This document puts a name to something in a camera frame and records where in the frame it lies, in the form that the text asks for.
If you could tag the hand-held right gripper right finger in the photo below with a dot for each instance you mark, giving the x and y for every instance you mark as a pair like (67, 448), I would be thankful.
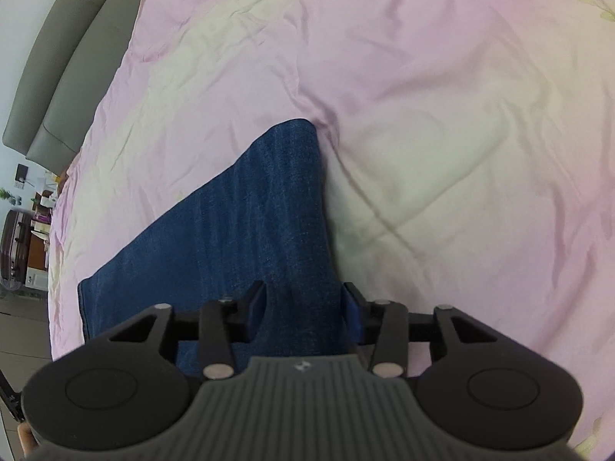
(354, 317)

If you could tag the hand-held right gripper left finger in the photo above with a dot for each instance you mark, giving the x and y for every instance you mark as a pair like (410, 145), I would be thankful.
(256, 309)

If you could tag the blue denim pants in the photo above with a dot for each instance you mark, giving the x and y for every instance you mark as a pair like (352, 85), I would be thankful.
(269, 230)

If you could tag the pink and cream blanket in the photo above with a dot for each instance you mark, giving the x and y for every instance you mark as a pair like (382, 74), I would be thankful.
(408, 120)

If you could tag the wooden nightstand with white top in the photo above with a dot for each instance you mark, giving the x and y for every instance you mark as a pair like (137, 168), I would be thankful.
(43, 230)

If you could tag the group of cosmetic bottles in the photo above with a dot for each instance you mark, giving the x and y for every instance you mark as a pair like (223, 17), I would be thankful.
(45, 197)

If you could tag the brown suitcase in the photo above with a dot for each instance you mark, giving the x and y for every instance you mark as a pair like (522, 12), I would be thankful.
(17, 249)

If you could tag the small green potted plant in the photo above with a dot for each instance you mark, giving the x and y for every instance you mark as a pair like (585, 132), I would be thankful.
(5, 194)

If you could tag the grey padded headboard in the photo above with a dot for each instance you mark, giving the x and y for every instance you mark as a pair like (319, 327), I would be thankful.
(72, 72)

